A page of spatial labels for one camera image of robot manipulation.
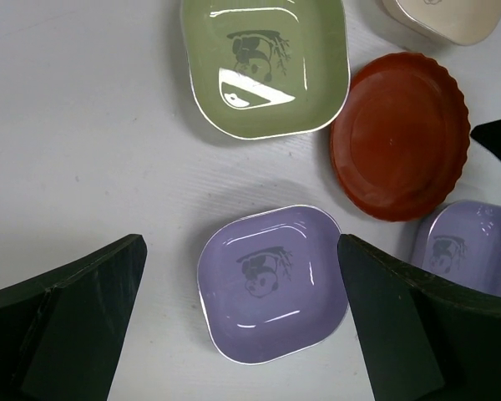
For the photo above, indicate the red round plate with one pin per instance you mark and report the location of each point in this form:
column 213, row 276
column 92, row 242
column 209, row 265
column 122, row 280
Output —
column 400, row 143

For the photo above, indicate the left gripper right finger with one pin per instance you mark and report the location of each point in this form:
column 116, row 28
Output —
column 422, row 336

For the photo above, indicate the green square plate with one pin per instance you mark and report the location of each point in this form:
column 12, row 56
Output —
column 266, row 69

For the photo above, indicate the cream square plate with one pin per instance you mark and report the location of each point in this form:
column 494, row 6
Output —
column 461, row 22

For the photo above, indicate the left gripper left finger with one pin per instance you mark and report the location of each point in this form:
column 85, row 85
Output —
column 62, row 332

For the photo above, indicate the purple square plate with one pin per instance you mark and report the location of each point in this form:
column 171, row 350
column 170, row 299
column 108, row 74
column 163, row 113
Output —
column 270, row 284
column 461, row 242

